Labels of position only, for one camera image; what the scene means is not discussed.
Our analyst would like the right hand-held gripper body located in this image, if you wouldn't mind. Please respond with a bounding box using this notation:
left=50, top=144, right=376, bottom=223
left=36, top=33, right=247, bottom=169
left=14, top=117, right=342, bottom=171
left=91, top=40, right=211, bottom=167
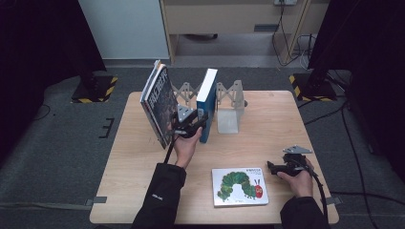
left=280, top=145, right=313, bottom=177

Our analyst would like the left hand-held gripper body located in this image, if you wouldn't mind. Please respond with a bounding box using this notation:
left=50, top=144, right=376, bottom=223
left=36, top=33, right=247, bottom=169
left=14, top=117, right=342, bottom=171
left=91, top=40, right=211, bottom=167
left=171, top=104, right=199, bottom=139

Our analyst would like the dark cover magazine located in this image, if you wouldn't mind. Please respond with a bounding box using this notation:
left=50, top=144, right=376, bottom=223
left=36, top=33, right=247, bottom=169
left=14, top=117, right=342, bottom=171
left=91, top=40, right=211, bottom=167
left=141, top=63, right=180, bottom=151

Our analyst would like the grey metal expandable book rack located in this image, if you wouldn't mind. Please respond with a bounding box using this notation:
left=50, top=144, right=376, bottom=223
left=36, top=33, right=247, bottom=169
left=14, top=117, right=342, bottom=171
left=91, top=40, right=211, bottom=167
left=171, top=79, right=246, bottom=135

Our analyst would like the thick blue book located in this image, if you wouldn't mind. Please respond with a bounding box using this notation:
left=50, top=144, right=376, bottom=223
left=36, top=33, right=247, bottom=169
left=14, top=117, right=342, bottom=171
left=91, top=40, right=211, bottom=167
left=195, top=68, right=220, bottom=144

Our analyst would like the white caterpillar board book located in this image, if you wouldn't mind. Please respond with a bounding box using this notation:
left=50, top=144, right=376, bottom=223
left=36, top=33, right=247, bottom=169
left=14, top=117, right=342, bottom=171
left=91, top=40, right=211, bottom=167
left=211, top=167, right=270, bottom=208

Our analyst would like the person's right hand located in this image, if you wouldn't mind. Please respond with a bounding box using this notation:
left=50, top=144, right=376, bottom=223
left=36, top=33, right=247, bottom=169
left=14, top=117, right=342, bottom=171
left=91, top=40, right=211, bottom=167
left=276, top=157, right=315, bottom=199

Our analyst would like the person's left hand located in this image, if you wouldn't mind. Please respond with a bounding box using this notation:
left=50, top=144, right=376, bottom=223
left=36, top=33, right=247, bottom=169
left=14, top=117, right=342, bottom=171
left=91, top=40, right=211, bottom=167
left=173, top=126, right=204, bottom=170

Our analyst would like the black stand with striped base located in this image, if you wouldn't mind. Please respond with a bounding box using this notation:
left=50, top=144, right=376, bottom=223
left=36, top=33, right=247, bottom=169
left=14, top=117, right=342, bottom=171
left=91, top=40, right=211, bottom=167
left=70, top=56, right=119, bottom=105
left=288, top=56, right=338, bottom=103

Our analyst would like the light wooden cabinet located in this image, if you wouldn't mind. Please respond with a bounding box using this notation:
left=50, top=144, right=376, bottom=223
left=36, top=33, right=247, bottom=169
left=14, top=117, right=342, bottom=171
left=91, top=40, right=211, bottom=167
left=159, top=0, right=330, bottom=65

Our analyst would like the white panel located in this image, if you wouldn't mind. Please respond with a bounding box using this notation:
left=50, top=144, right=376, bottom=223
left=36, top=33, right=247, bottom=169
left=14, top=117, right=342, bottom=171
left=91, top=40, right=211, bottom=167
left=77, top=0, right=171, bottom=61

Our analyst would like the black curtain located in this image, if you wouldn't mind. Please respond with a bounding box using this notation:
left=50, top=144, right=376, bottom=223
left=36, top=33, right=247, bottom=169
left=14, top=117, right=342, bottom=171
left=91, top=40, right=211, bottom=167
left=306, top=0, right=405, bottom=175
left=0, top=0, right=108, bottom=163

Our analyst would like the left hand-held gripper black cable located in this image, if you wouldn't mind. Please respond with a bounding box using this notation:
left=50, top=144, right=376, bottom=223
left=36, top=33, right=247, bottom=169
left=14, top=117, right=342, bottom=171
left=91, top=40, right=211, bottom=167
left=162, top=135, right=177, bottom=165

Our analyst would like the hand-held gripper black cable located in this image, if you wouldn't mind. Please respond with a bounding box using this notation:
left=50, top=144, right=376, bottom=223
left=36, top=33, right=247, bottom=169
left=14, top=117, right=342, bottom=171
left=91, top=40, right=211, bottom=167
left=298, top=157, right=330, bottom=221
left=162, top=135, right=177, bottom=165

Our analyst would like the right hand-held gripper black cable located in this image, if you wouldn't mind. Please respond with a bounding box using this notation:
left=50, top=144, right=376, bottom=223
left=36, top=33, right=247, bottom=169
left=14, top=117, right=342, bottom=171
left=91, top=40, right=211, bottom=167
left=298, top=157, right=330, bottom=221

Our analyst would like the black floor cable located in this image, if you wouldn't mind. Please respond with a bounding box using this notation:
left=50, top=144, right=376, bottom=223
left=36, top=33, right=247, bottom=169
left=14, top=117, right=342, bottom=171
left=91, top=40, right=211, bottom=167
left=32, top=103, right=53, bottom=122
left=330, top=190, right=405, bottom=206
left=297, top=98, right=349, bottom=126
left=340, top=106, right=381, bottom=229

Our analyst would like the grey strap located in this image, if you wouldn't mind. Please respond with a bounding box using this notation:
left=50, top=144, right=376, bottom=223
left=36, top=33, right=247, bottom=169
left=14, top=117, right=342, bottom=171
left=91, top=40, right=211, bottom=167
left=325, top=195, right=344, bottom=206
left=84, top=196, right=108, bottom=207

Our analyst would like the black power cable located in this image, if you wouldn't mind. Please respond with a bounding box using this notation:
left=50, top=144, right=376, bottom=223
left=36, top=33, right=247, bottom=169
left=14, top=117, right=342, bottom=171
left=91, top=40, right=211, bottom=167
left=271, top=3, right=309, bottom=68

